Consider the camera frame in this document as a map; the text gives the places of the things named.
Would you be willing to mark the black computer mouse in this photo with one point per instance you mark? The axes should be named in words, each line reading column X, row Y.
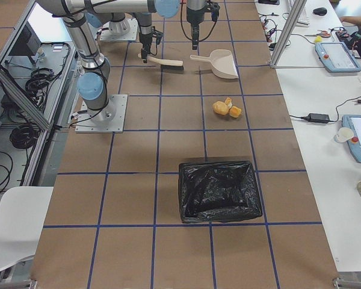
column 320, row 11

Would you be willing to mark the small orange peel piece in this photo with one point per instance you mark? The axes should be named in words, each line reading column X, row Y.
column 235, row 112

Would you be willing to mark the orange handled scissors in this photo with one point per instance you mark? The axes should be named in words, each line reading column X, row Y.
column 320, row 33

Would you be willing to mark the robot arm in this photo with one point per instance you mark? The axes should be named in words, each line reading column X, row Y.
column 210, row 7
column 80, row 16

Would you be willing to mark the beige hand brush black bristles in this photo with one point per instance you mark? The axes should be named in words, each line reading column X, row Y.
column 167, row 64

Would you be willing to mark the orange peel piece white pith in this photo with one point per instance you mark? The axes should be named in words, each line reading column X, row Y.
column 228, row 102

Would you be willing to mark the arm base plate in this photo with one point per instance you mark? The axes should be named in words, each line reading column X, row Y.
column 110, row 119
column 123, row 31

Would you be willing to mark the beige plastic dustpan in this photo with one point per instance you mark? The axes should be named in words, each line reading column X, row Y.
column 222, row 63

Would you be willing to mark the yellow small object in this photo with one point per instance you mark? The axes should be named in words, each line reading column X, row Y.
column 317, row 39

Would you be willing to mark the white paper cup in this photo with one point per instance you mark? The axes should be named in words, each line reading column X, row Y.
column 343, row 134

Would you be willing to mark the black power adapter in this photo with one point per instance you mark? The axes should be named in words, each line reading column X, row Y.
column 318, row 118

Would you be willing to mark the white plastic chair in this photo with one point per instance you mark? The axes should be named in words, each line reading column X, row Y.
column 22, row 215

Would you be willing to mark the teach pendant far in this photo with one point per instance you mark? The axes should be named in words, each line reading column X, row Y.
column 336, row 58

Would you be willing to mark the black bag lined bin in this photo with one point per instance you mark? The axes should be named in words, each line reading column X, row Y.
column 221, row 191

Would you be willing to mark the aluminium frame post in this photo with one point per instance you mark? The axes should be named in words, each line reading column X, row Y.
column 286, row 32

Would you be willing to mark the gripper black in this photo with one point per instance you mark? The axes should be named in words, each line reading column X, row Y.
column 145, row 38
column 194, row 17

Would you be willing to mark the large orange peel piece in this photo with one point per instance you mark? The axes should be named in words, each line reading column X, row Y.
column 220, row 108

